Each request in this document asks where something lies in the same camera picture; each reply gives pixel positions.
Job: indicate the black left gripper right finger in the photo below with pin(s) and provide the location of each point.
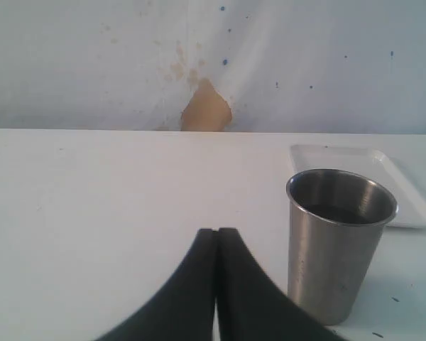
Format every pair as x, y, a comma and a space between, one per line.
250, 306

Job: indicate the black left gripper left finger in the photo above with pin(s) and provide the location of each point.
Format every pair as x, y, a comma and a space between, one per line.
183, 308

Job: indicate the stainless steel cup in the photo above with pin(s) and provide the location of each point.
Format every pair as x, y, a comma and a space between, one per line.
337, 219

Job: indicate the white rectangular tray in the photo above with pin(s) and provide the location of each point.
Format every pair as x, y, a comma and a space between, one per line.
373, 164

